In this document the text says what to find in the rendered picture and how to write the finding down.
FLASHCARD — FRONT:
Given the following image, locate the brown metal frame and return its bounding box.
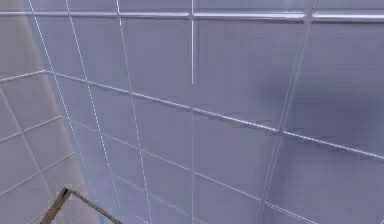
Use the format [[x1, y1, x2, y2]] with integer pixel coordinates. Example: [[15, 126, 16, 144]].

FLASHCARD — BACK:
[[39, 186, 124, 224]]

